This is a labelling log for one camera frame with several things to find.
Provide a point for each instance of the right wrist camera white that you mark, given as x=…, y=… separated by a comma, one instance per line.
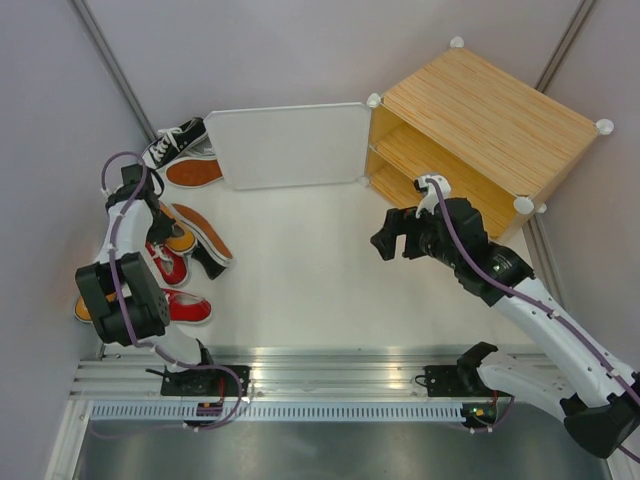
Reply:
x=433, y=187

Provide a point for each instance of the red sneaker upper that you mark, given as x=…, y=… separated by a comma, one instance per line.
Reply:
x=173, y=269

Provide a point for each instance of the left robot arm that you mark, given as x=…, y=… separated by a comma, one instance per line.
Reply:
x=126, y=305

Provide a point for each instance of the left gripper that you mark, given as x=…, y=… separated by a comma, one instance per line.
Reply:
x=163, y=233

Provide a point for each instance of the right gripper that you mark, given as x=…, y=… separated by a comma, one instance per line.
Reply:
x=396, y=221

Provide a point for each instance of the white cabinet door panel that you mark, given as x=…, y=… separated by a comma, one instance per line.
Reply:
x=289, y=146

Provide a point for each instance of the wooden shoe cabinet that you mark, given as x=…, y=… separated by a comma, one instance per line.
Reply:
x=498, y=141

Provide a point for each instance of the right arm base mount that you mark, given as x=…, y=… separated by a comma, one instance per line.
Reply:
x=449, y=381

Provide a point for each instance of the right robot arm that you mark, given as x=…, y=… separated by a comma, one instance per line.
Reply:
x=597, y=400

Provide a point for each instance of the black sneaker white laces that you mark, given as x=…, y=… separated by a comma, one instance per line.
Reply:
x=173, y=142

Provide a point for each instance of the overturned grey sneaker orange sole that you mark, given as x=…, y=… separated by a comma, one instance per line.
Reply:
x=194, y=173

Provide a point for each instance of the white slotted cable duct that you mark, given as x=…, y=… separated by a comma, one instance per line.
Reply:
x=281, y=411

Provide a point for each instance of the red sneaker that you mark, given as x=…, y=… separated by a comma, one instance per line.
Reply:
x=186, y=308
x=173, y=269

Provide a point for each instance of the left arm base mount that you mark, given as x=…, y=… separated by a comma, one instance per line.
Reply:
x=206, y=383

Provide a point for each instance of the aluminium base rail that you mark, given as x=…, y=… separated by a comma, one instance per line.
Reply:
x=276, y=373

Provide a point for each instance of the black sneaker on side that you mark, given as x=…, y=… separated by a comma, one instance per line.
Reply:
x=211, y=251

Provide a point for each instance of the red sneaker lower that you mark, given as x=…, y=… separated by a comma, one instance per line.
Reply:
x=186, y=308

